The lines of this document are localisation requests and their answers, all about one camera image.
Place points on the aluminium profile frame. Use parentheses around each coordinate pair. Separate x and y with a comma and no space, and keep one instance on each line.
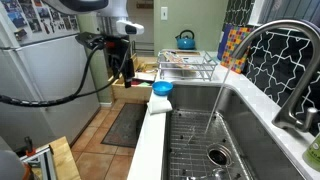
(45,163)

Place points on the blue cutting board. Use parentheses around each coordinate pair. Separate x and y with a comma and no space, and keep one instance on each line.
(224,40)

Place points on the stainless steel sink basin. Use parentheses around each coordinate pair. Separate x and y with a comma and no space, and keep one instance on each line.
(246,133)

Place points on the kitchen window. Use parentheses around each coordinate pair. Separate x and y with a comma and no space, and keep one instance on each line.
(286,10)

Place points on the green hand soap bottle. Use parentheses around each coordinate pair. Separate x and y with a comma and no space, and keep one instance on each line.
(313,153)

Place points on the white wall light switch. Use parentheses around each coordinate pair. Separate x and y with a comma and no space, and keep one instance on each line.
(164,13)

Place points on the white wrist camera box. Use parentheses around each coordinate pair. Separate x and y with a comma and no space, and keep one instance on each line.
(129,28)

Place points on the teal kettle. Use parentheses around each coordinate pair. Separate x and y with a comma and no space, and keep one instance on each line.
(185,42)

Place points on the wooden cutting board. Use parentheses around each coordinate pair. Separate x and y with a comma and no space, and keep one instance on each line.
(186,52)

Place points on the open wooden kitchen drawer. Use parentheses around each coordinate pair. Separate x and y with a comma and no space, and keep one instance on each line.
(133,89)

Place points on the brushed steel kitchen faucet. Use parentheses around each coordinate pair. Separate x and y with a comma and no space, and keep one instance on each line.
(301,80)

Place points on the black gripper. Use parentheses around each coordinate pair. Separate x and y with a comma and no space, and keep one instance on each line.
(117,50)

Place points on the dark floor mat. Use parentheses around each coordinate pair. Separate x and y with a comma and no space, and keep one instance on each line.
(125,125)

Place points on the white dish sponge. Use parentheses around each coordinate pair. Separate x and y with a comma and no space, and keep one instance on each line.
(159,106)

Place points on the light wooden board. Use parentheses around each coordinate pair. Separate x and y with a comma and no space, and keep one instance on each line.
(65,160)

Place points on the small blue bowl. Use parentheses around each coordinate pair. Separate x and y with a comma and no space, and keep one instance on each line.
(162,88)

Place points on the multicoloured squares cutting board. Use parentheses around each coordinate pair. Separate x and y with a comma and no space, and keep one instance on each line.
(236,46)

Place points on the white refrigerator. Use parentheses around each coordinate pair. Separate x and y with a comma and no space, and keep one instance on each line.
(50,86)

